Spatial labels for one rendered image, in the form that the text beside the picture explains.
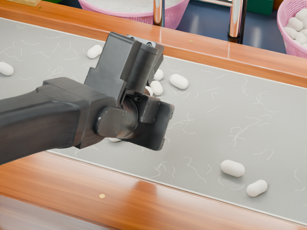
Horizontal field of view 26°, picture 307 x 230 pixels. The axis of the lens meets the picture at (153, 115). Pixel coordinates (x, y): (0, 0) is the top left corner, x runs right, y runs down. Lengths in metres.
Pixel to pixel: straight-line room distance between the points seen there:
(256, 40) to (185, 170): 0.46
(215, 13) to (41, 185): 0.66
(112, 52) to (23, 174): 0.29
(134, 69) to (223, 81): 0.41
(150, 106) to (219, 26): 0.60
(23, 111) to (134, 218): 0.33
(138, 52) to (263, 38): 0.65
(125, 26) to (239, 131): 0.33
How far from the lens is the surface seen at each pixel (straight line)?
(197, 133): 1.09
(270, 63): 1.20
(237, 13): 1.21
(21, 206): 0.98
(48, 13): 1.33
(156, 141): 0.90
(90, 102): 0.71
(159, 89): 1.14
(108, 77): 0.79
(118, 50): 0.79
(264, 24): 1.46
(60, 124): 0.69
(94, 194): 0.97
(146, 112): 0.86
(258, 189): 0.99
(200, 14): 1.47
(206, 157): 1.05
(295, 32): 1.32
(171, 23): 1.37
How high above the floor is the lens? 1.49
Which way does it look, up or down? 42 degrees down
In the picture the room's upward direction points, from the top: straight up
